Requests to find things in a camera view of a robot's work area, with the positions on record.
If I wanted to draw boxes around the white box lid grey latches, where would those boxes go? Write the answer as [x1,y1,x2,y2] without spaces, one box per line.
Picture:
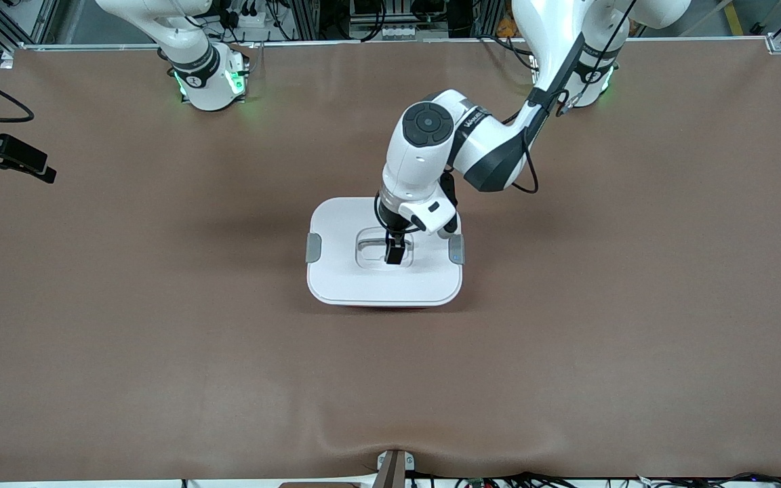
[306,197,466,307]

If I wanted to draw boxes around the brown table mat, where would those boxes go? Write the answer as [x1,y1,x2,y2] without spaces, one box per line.
[0,37,781,483]

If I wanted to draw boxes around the white power strip with plugs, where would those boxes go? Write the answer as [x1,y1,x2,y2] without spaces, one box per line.
[218,0,271,29]

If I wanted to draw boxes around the metal table edge bracket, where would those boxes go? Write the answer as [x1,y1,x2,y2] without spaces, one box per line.
[375,449,416,488]

